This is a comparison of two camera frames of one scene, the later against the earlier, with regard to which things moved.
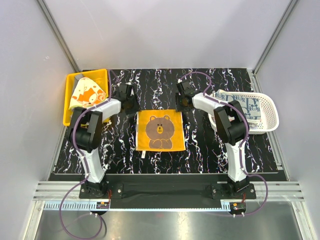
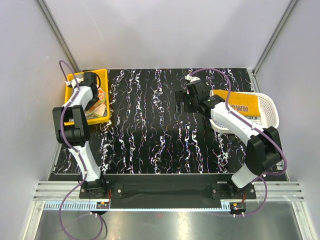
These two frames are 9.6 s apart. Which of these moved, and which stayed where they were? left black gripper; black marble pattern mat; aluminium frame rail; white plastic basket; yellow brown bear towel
Moved: yellow brown bear towel; left black gripper
Stayed: aluminium frame rail; black marble pattern mat; white plastic basket
